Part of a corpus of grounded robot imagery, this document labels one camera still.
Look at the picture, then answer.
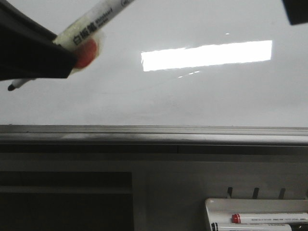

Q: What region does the red capped whiteboard marker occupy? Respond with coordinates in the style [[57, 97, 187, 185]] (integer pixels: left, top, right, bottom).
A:
[[231, 212, 308, 224]]

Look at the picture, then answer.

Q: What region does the white marker tray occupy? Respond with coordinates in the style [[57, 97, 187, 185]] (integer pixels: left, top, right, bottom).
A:
[[205, 198, 308, 231]]

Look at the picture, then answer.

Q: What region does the dark metal hook left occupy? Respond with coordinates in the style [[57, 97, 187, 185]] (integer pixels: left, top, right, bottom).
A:
[[227, 187, 233, 199]]

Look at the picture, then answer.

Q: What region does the white black whiteboard marker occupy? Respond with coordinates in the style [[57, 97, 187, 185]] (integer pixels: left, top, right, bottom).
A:
[[8, 0, 131, 91]]

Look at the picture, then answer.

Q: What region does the black capped whiteboard marker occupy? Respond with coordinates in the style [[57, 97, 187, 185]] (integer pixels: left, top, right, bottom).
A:
[[211, 222, 292, 231]]

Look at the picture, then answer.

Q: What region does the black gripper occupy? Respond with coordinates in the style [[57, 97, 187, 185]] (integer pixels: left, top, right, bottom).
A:
[[282, 0, 308, 25]]

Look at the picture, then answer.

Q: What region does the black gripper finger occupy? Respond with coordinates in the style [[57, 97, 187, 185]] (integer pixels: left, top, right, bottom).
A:
[[0, 0, 77, 81]]

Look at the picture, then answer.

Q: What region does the white whiteboard with metal frame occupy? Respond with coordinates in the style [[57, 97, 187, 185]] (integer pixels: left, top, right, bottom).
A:
[[0, 0, 308, 152]]

